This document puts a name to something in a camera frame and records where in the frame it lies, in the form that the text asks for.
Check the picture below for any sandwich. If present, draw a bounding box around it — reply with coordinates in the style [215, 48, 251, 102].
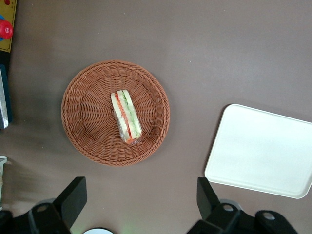
[110, 89, 143, 146]

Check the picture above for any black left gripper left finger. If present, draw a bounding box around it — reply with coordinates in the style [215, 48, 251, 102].
[0, 176, 88, 234]

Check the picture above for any red emergency stop button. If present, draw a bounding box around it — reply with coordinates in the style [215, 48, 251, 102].
[0, 15, 14, 41]

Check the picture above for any empty round brown wicker basket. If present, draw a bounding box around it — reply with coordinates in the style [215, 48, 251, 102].
[60, 59, 170, 167]

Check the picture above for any white wire rack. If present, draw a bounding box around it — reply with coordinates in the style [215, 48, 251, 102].
[0, 156, 8, 212]

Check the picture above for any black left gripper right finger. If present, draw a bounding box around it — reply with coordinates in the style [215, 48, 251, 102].
[187, 177, 298, 234]

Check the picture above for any yellow control panel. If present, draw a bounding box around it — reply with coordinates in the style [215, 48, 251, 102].
[0, 0, 18, 53]

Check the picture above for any cream plastic tray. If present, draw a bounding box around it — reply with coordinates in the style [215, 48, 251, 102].
[204, 103, 312, 199]

